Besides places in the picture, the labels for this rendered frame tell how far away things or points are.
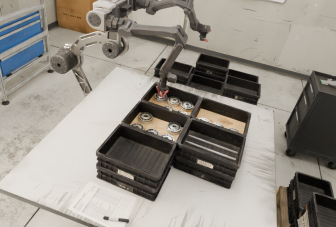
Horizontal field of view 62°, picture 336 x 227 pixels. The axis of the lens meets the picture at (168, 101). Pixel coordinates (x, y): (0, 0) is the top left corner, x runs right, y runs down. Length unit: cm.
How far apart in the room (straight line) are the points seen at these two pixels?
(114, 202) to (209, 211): 56
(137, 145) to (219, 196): 61
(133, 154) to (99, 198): 32
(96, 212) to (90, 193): 13
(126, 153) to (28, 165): 61
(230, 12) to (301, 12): 106
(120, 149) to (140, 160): 15
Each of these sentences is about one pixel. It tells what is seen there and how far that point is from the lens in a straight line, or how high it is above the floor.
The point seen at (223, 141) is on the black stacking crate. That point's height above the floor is 83.
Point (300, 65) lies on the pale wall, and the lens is 520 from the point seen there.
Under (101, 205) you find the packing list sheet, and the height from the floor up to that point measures 70.
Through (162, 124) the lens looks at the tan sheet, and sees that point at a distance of 204.
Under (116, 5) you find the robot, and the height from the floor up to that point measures 151.
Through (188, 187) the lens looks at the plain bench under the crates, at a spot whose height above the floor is 70.
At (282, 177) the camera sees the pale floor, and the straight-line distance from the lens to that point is 323.
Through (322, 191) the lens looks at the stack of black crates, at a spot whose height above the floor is 27.
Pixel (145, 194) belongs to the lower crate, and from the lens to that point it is 174.
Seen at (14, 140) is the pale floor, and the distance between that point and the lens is 321.
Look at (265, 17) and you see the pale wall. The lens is 487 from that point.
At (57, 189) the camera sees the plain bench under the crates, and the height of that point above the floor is 70.
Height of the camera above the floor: 215
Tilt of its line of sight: 35 degrees down
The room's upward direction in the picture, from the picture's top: 10 degrees clockwise
